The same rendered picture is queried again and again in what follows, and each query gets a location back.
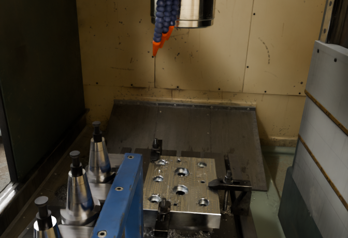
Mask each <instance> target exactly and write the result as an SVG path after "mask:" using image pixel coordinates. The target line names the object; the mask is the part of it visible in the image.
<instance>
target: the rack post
mask: <svg viewBox="0 0 348 238"><path fill-rule="evenodd" d="M125 238H143V167H142V168H141V172H140V176H139V179H138V183H137V186H136V189H135V193H134V196H133V200H132V203H131V206H130V209H129V213H128V217H127V220H126V223H125Z"/></svg>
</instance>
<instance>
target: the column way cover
mask: <svg viewBox="0 0 348 238"><path fill-rule="evenodd" d="M304 93H305V94H306V100H305V104H304V109H303V114H302V119H301V123H300V128H299V134H298V138H299V145H298V150H297V155H296V160H295V164H294V169H293V174H292V177H293V179H294V181H295V183H296V185H297V187H298V189H299V191H300V193H301V195H302V197H303V199H304V201H305V203H306V205H307V207H308V209H309V211H310V213H311V215H312V217H313V219H314V221H315V223H316V225H317V227H318V229H319V231H320V233H321V235H322V237H323V238H348V49H347V48H344V47H342V46H340V45H337V44H332V43H330V44H327V43H322V42H320V40H315V43H314V48H313V53H312V58H311V63H310V68H309V73H308V78H307V83H306V88H305V90H304Z"/></svg>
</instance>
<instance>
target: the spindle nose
mask: <svg viewBox="0 0 348 238"><path fill-rule="evenodd" d="M156 2H157V0H150V16H151V23H152V24H153V25H155V18H156V12H157V11H156V7H157V5H156ZM178 6H179V10H177V11H178V15H177V20H176V21H175V23H176V24H175V26H174V28H207V27H211V26H212V25H213V22H214V18H215V6H216V0H179V5H178Z"/></svg>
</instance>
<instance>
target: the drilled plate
mask: <svg viewBox="0 0 348 238"><path fill-rule="evenodd" d="M170 159H171V160H173V161H171V160H170ZM164 160H167V161H169V162H170V163H167V161H164ZM177 161H179V162H177ZM184 161H185V162H184ZM200 161H201V162H200ZM206 163H207V164H206ZM159 164H161V165H159ZM164 164H166V165H164ZM196 165H197V166H196ZM179 166H180V167H179ZM163 167H165V168H163ZM176 167H177V168H176ZM198 167H199V168H198ZM200 167H201V168H200ZM156 168H157V169H156ZM159 170H160V171H159ZM173 170H174V171H173ZM162 171H163V172H162ZM175 173H176V175H177V176H176V175H175ZM189 173H192V174H189ZM186 174H189V175H187V176H185V175H186ZM197 175H200V176H197ZM155 176H156V177H155ZM179 176H181V177H179ZM214 179H217V177H216V167H215V159H210V158H193V157H176V156H160V159H159V160H158V161H157V164H156V162H154V161H151V160H150V163H149V167H148V170H147V174H146V179H145V182H144V186H143V223H146V224H155V223H156V217H157V210H158V204H159V202H158V201H161V198H166V199H170V200H171V201H172V202H171V201H170V202H171V203H172V205H171V210H170V219H169V225H175V226H189V227H203V228H218V229H219V228H220V220H221V210H220V201H219V192H218V190H216V189H212V188H208V189H207V187H208V183H209V182H210V181H212V180H214ZM178 184H179V185H178ZM168 185H169V186H168ZM172 188H173V189H172ZM171 191H173V192H174V193H172V192H171ZM166 193H167V194H166ZM152 194H159V195H161V197H160V196H158V195H152ZM177 194H178V195H177ZM179 195H180V196H179ZM170 196H171V197H170ZM200 198H202V199H200ZM197 201H198V203H197ZM157 202H158V204H156V203H157ZM175 202H176V203H175ZM177 202H178V203H177ZM173 204H174V205H173ZM200 204H201V205H200ZM203 205H204V206H203ZM202 206H203V207H202Z"/></svg>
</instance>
